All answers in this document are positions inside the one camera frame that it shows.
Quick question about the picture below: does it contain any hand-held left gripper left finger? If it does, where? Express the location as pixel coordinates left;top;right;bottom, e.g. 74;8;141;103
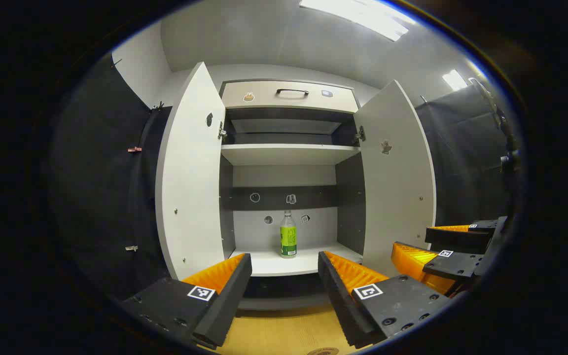
119;252;253;348

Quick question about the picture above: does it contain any white cabinet door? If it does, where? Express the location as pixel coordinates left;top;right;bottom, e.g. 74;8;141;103
155;62;226;281
353;80;436;278

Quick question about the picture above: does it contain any white cabinet drawer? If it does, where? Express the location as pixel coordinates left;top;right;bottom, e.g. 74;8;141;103
221;80;360;114

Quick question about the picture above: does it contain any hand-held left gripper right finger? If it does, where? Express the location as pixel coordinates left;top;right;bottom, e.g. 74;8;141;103
318;250;451;349

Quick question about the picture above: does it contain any clear bottle with green label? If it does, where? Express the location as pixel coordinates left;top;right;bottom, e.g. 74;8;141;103
280;210;297;258

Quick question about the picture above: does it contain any white cabinet shelf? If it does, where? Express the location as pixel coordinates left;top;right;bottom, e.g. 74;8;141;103
220;143;361;166

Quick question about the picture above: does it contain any white cabinet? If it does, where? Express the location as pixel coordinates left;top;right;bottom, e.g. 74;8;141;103
217;79;368;311

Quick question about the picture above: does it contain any small ceiling light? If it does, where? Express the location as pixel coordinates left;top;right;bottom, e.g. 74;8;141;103
442;69;468;92

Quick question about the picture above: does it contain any black backdrop cloth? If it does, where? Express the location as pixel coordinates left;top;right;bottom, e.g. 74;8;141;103
415;84;516;227
50;52;174;301

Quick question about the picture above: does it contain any black stand pole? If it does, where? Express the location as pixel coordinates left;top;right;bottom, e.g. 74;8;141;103
468;77;522;174

